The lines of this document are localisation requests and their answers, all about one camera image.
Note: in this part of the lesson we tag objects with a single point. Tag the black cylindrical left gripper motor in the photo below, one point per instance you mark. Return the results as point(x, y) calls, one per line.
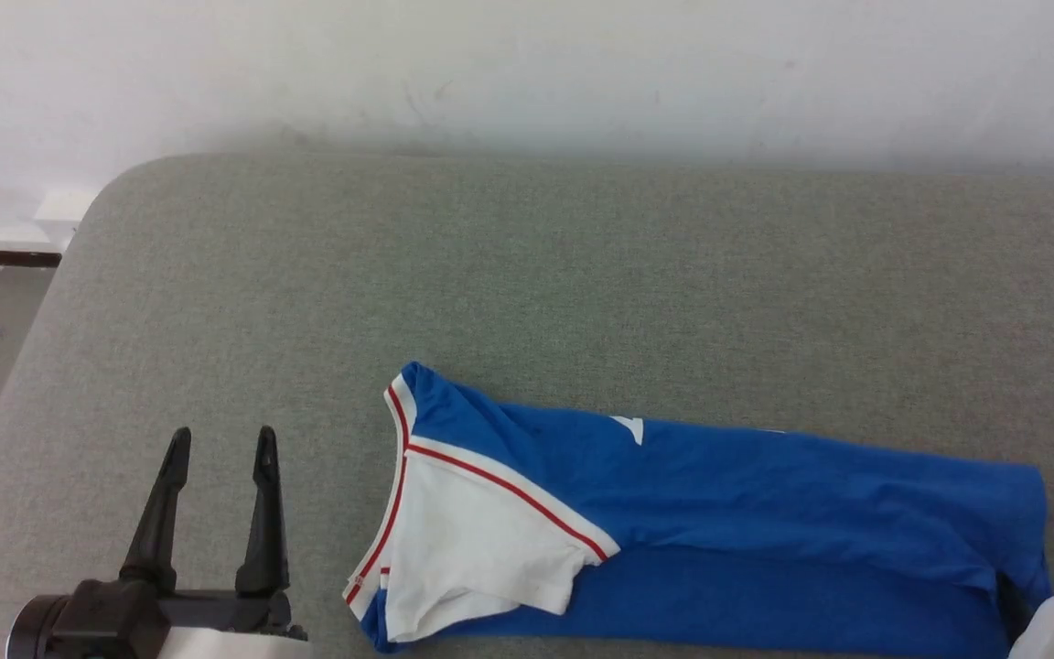
point(31, 631)

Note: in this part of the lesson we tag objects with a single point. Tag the white wall trim block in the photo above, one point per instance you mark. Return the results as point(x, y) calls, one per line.
point(60, 215)

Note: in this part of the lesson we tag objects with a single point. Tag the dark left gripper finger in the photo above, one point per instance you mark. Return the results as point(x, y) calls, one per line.
point(156, 540)
point(263, 531)

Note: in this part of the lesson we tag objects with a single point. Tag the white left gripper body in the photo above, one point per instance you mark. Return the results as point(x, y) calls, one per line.
point(234, 627)

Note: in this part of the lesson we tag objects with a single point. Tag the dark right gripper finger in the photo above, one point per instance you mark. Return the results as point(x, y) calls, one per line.
point(1014, 604)

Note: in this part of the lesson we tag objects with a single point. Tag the blue white red-striped shirt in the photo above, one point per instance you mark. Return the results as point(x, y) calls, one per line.
point(719, 494)

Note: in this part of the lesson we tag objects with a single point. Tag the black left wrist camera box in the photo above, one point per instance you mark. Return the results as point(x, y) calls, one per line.
point(115, 618)

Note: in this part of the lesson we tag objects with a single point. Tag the grey upholstered sofa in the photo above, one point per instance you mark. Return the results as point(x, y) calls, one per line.
point(582, 275)

